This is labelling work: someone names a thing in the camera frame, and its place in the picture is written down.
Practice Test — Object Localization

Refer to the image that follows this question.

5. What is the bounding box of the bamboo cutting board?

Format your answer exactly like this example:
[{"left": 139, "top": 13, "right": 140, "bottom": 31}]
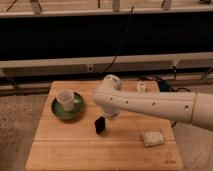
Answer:
[{"left": 26, "top": 81, "right": 183, "bottom": 171}]

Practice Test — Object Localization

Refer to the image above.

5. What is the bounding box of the black eraser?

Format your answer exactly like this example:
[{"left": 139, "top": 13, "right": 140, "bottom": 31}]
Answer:
[{"left": 95, "top": 116, "right": 106, "bottom": 134}]

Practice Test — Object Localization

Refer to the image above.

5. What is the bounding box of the green ceramic plate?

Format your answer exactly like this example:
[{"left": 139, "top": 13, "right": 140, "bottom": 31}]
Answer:
[{"left": 51, "top": 90, "right": 84, "bottom": 120}]

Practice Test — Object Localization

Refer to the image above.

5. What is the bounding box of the white plastic cup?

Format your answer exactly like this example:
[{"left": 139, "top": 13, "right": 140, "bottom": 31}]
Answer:
[{"left": 56, "top": 89, "right": 74, "bottom": 111}]

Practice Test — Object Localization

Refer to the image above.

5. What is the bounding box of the white tube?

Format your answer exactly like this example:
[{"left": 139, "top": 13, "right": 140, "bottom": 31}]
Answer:
[{"left": 136, "top": 81, "right": 146, "bottom": 92}]

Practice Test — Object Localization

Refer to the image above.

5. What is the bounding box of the black hanging cable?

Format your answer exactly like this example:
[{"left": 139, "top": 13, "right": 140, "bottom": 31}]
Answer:
[{"left": 101, "top": 5, "right": 135, "bottom": 74}]

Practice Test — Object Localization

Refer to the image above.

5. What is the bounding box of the white sponge pad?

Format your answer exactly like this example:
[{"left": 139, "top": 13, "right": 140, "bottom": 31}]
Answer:
[{"left": 142, "top": 130, "right": 164, "bottom": 147}]

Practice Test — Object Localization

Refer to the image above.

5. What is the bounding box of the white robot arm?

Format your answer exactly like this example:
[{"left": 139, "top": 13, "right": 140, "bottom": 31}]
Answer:
[{"left": 93, "top": 75, "right": 213, "bottom": 131}]

